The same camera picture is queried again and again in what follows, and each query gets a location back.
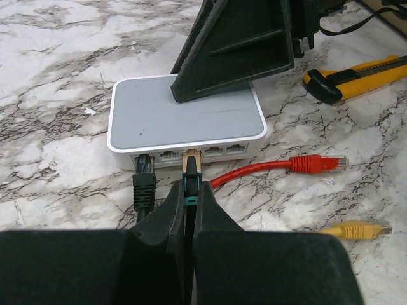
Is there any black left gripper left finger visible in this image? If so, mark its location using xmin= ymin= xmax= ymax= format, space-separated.
xmin=1 ymin=182 xmax=184 ymax=304

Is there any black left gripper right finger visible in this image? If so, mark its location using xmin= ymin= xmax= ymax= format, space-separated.
xmin=193 ymin=182 xmax=362 ymax=304

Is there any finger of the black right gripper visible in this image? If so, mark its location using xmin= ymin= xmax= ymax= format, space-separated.
xmin=170 ymin=0 xmax=294 ymax=103

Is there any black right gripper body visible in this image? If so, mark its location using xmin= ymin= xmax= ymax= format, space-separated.
xmin=287 ymin=0 xmax=407 ymax=60

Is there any black ethernet cable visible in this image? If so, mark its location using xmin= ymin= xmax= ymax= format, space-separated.
xmin=181 ymin=148 xmax=204 ymax=305
xmin=131 ymin=153 xmax=157 ymax=225

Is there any white small router box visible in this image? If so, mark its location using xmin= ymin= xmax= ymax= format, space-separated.
xmin=107 ymin=74 xmax=268 ymax=170

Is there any yellow ethernet cable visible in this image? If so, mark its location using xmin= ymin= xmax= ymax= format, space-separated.
xmin=316 ymin=219 xmax=394 ymax=241

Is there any red ethernet cable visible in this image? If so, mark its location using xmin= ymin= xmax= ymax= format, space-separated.
xmin=209 ymin=154 xmax=350 ymax=189

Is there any yellow black utility knife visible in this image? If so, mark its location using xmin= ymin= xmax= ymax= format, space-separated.
xmin=303 ymin=55 xmax=406 ymax=105

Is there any tan plastic tool case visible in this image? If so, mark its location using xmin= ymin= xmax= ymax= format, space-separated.
xmin=360 ymin=0 xmax=406 ymax=36

